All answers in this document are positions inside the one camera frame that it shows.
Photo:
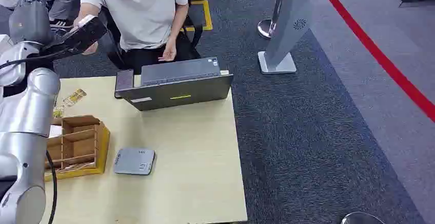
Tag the black phone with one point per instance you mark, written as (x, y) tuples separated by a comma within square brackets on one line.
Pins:
[(124, 80)]

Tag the pale card in slot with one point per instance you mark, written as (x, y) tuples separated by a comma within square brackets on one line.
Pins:
[(81, 165)]

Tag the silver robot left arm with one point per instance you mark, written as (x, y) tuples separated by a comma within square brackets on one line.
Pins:
[(25, 113)]

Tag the chrome stanchion post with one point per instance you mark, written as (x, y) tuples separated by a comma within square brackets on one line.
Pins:
[(266, 28)]

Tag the grey kiosk stand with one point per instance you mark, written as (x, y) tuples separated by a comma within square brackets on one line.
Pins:
[(289, 22)]

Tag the green yellow printed card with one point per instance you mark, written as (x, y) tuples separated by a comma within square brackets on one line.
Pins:
[(58, 112)]

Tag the person's left hand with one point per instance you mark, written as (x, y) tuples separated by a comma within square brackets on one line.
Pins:
[(169, 52)]

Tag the grey laptop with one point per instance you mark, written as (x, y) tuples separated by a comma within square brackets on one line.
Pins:
[(180, 90)]

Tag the person's right hand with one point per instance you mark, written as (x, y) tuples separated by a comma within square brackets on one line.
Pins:
[(91, 48)]

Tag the red floor tape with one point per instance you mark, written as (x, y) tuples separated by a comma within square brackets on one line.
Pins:
[(380, 57)]

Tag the grey flat square device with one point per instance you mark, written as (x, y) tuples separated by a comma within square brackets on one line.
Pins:
[(134, 161)]

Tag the chrome round stanchion base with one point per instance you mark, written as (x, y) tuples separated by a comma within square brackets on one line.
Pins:
[(362, 219)]

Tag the yellow floor tape frame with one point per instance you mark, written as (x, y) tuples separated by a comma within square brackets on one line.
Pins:
[(207, 15)]

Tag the wooden card box yellow base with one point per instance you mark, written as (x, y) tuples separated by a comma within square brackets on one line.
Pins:
[(83, 141)]

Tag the white card stack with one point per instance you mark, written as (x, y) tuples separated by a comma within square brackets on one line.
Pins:
[(55, 130)]

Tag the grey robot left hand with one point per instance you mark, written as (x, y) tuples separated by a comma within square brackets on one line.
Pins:
[(30, 23)]

